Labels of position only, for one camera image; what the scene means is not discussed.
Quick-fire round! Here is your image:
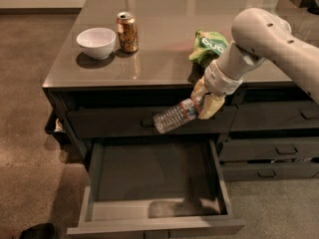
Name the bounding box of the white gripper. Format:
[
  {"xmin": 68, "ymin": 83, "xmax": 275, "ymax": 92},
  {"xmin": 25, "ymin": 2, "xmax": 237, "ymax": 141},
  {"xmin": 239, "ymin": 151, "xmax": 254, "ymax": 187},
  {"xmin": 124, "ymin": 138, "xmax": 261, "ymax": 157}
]
[{"xmin": 190, "ymin": 60, "xmax": 242, "ymax": 120}]

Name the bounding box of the clear plastic water bottle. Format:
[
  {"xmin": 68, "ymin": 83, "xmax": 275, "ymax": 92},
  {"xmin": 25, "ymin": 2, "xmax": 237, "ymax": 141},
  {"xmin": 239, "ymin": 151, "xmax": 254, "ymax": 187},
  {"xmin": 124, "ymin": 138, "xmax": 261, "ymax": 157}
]
[{"xmin": 154, "ymin": 98, "xmax": 203, "ymax": 133}]

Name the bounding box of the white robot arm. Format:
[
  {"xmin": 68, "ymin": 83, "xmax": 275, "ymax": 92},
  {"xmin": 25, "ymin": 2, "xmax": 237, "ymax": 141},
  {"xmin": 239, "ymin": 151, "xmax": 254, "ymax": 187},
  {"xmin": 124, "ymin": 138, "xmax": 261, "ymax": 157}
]
[{"xmin": 191, "ymin": 8, "xmax": 319, "ymax": 120}]

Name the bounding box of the grey top right drawer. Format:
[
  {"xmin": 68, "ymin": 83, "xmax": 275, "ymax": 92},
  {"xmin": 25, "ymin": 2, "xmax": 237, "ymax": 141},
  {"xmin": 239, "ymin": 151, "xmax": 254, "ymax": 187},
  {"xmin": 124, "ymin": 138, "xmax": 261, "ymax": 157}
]
[{"xmin": 230, "ymin": 101, "xmax": 319, "ymax": 131}]

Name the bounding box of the grey bottom right drawer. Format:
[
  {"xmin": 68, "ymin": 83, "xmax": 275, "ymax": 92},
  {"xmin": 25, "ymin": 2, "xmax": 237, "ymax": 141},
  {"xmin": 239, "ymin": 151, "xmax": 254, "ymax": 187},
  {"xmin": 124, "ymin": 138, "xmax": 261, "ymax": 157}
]
[{"xmin": 221, "ymin": 162, "xmax": 319, "ymax": 181}]

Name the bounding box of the grey cabinet with counter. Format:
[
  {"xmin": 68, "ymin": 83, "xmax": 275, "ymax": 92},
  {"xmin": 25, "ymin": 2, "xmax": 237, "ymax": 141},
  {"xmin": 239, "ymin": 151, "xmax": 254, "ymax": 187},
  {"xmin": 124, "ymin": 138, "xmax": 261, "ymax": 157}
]
[{"xmin": 43, "ymin": 0, "xmax": 318, "ymax": 166}]

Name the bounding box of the grey middle right drawer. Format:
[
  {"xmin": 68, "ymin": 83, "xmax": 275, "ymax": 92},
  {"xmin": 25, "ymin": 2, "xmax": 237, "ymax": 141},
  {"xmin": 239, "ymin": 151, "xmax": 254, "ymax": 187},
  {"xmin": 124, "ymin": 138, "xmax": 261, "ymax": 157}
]
[{"xmin": 219, "ymin": 137, "xmax": 319, "ymax": 161}]

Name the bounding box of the open grey middle drawer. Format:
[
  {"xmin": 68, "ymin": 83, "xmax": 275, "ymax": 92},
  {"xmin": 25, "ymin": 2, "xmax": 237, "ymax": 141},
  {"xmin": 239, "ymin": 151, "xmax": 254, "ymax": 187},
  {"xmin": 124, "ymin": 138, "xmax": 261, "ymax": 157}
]
[{"xmin": 67, "ymin": 138, "xmax": 245, "ymax": 239}]

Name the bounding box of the grey top left drawer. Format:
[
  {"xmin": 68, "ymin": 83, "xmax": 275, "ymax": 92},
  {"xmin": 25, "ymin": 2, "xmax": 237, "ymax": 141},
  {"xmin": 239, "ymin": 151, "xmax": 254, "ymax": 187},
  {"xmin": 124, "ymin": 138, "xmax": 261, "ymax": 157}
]
[{"xmin": 67, "ymin": 107, "xmax": 237, "ymax": 138}]

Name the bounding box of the green chip bag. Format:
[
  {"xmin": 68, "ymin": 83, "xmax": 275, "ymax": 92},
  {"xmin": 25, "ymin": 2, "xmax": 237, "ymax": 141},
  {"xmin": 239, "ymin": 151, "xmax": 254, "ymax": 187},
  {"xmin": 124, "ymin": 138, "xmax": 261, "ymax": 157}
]
[{"xmin": 188, "ymin": 29, "xmax": 228, "ymax": 68}]

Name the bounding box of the gold soda can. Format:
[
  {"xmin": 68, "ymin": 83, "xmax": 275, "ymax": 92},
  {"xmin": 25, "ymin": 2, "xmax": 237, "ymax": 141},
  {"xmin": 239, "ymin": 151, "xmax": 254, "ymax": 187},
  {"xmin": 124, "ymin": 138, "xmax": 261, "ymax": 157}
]
[{"xmin": 117, "ymin": 11, "xmax": 139, "ymax": 53}]

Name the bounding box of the white ceramic bowl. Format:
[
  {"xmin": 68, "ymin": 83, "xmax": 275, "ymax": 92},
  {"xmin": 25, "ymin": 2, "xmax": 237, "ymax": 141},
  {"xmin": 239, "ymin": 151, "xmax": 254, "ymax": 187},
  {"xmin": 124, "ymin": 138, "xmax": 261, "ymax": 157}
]
[{"xmin": 77, "ymin": 28, "xmax": 116, "ymax": 60}]

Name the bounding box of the black bin beside cabinet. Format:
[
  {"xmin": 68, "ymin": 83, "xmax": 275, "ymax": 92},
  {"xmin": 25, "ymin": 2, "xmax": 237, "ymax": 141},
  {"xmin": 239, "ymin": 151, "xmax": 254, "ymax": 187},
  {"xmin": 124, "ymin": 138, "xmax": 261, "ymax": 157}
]
[{"xmin": 45, "ymin": 111, "xmax": 69, "ymax": 144}]

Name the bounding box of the dark object on floor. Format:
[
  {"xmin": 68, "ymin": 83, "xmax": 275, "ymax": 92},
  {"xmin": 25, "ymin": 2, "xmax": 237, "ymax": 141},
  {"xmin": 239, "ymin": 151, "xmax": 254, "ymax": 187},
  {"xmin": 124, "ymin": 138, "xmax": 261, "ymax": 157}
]
[{"xmin": 19, "ymin": 223, "xmax": 58, "ymax": 239}]

